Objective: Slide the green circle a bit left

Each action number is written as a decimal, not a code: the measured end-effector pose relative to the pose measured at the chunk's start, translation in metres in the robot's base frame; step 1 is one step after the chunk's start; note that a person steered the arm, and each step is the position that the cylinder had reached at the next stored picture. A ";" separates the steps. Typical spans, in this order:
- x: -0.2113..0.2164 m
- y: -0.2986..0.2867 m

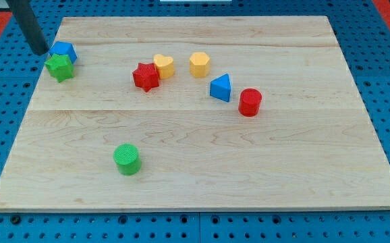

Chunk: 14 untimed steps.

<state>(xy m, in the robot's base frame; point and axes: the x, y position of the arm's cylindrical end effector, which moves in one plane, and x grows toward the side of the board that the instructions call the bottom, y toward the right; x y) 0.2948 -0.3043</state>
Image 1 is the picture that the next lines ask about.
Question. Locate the green cylinder block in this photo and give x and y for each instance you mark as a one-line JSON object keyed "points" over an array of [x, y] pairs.
{"points": [[126, 158]]}

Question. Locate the red cylinder block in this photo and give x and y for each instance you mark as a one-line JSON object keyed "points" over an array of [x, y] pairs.
{"points": [[249, 103]]}

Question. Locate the red star block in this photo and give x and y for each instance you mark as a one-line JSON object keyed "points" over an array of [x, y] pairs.
{"points": [[146, 76]]}

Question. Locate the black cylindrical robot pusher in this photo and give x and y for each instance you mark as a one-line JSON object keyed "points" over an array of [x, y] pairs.
{"points": [[26, 19]]}

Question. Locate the green star block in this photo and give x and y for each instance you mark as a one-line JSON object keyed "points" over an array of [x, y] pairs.
{"points": [[60, 67]]}

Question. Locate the light wooden board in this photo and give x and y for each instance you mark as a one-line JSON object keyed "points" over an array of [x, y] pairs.
{"points": [[311, 147]]}

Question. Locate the blue triangle block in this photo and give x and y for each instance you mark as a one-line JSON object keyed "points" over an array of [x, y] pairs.
{"points": [[220, 88]]}

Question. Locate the yellow heart block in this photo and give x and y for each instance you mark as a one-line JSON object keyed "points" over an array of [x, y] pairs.
{"points": [[164, 65]]}

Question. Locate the blue cube block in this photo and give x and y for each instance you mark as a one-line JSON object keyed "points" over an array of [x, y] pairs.
{"points": [[64, 48]]}

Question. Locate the yellow hexagon block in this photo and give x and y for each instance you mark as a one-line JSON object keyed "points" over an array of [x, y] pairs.
{"points": [[200, 64]]}

